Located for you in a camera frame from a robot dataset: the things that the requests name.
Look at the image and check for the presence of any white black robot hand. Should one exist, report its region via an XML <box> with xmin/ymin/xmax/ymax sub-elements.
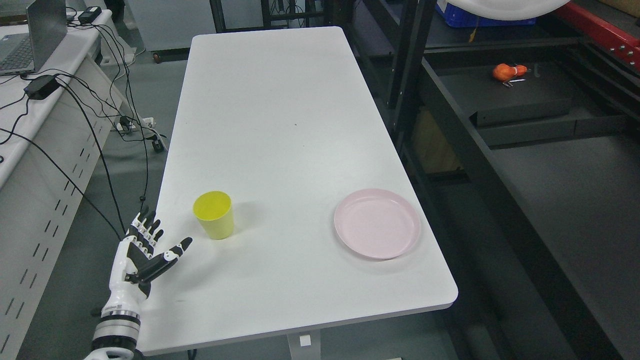
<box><xmin>101</xmin><ymin>206</ymin><xmax>194</xmax><ymax>317</ymax></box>

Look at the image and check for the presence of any yellow plastic cup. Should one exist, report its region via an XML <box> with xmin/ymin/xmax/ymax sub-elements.
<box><xmin>192</xmin><ymin>191</ymin><xmax>234</xmax><ymax>240</ymax></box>

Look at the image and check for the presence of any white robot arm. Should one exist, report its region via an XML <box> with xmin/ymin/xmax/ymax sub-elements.
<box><xmin>85</xmin><ymin>310</ymin><xmax>141</xmax><ymax>360</ymax></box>

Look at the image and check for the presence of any dark grey metal shelf rack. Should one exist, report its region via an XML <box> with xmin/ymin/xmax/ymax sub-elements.
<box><xmin>334</xmin><ymin>0</ymin><xmax>639</xmax><ymax>360</ymax></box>

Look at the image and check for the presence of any orange toy on shelf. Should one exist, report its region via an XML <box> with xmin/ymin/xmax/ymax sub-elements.
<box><xmin>492</xmin><ymin>63</ymin><xmax>528</xmax><ymax>82</ymax></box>

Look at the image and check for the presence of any white power strip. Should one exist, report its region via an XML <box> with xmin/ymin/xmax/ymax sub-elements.
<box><xmin>115</xmin><ymin>115</ymin><xmax>156</xmax><ymax>133</ymax></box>

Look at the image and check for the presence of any white side desk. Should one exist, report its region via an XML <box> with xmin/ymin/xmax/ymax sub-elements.
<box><xmin>0</xmin><ymin>27</ymin><xmax>131</xmax><ymax>360</ymax></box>

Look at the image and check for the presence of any black power adapter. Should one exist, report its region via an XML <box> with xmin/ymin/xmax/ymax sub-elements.
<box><xmin>77</xmin><ymin>6</ymin><xmax>102</xmax><ymax>25</ymax></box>
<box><xmin>23</xmin><ymin>74</ymin><xmax>61</xmax><ymax>100</ymax></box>

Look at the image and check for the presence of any white table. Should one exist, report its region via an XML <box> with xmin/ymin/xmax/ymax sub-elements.
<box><xmin>138</xmin><ymin>26</ymin><xmax>458</xmax><ymax>359</ymax></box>

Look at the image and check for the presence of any grey laptop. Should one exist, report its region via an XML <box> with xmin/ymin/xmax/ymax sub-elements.
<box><xmin>0</xmin><ymin>0</ymin><xmax>67</xmax><ymax>76</ymax></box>

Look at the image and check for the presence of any pink plastic plate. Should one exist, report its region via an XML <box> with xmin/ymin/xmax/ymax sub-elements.
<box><xmin>333</xmin><ymin>188</ymin><xmax>422</xmax><ymax>260</ymax></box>

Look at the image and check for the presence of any blue plastic crate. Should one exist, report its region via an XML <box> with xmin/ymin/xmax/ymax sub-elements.
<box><xmin>435</xmin><ymin>0</ymin><xmax>537</xmax><ymax>28</ymax></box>

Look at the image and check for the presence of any red metal beam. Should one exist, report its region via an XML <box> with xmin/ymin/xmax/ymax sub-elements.
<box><xmin>553</xmin><ymin>1</ymin><xmax>640</xmax><ymax>70</ymax></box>

